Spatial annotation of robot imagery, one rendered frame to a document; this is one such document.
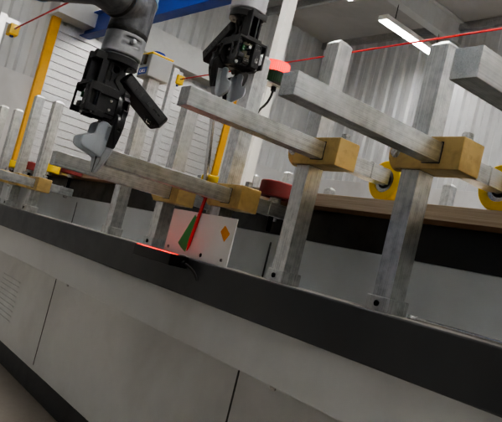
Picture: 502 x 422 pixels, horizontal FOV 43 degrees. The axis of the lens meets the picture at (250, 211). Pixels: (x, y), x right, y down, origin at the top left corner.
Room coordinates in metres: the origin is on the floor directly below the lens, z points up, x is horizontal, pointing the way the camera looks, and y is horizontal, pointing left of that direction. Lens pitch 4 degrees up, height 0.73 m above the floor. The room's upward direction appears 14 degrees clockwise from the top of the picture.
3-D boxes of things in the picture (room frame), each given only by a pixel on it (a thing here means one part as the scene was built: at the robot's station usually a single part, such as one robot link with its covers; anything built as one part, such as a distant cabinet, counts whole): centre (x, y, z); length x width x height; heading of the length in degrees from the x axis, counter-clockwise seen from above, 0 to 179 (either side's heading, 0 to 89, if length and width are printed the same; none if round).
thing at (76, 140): (1.16, 0.32, 0.86); 0.06 x 0.03 x 0.09; 126
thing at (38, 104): (2.59, 0.94, 0.93); 0.04 x 0.04 x 0.48; 36
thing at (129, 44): (1.15, 0.30, 1.05); 0.08 x 0.08 x 0.05
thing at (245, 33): (1.30, 0.10, 1.16); 0.09 x 0.08 x 0.12; 36
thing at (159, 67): (1.79, 0.36, 1.18); 0.07 x 0.07 x 0.08; 36
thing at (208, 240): (1.39, 0.10, 0.75); 0.26 x 0.01 x 0.10; 36
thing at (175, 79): (4.10, 0.67, 1.25); 0.09 x 0.08 x 1.10; 36
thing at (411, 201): (0.98, -0.23, 0.89); 0.04 x 0.04 x 0.48; 36
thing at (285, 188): (1.41, -0.05, 0.85); 0.08 x 0.08 x 0.11
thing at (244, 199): (1.36, 0.04, 0.85); 0.14 x 0.06 x 0.05; 36
